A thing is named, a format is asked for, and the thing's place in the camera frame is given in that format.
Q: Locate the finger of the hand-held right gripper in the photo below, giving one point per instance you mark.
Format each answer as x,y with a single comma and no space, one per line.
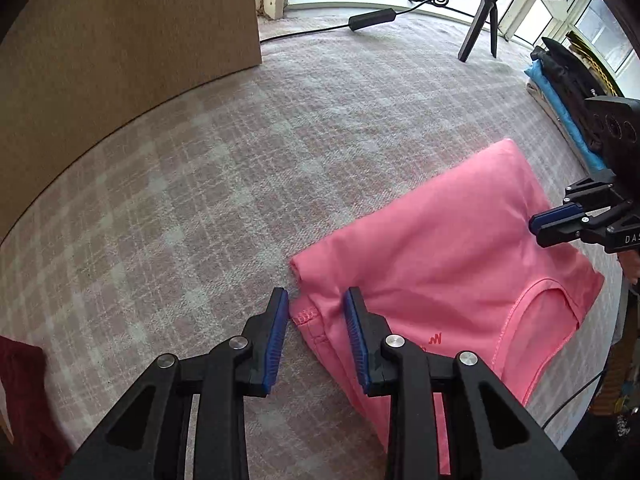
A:
555,217
570,232

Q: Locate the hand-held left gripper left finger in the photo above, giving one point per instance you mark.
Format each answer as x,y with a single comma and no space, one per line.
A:
277,345

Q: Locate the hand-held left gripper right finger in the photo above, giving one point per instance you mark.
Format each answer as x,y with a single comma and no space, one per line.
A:
356,345

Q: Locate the pink t-shirt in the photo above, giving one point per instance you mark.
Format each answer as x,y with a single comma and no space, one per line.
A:
450,260

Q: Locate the pile of dark folded clothes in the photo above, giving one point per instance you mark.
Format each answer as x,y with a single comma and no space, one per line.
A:
570,75

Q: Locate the person's right hand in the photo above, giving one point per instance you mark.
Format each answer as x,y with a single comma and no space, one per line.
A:
632,270

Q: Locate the blue folded garment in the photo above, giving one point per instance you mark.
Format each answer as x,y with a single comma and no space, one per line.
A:
565,110

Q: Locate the black folded garment yellow print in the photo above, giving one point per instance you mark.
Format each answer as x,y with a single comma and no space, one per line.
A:
600,67

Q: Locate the beige folded garment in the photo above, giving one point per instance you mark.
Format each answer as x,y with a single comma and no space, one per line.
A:
542,102

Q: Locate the black tripod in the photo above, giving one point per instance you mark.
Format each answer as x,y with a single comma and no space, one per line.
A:
472,35

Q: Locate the pink plaid mat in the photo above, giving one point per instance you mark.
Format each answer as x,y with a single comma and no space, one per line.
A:
200,185

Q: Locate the dark red garment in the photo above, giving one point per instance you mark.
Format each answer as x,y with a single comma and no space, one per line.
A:
25,400

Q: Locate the light wooden board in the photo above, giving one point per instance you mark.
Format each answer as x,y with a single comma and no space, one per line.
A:
125,35

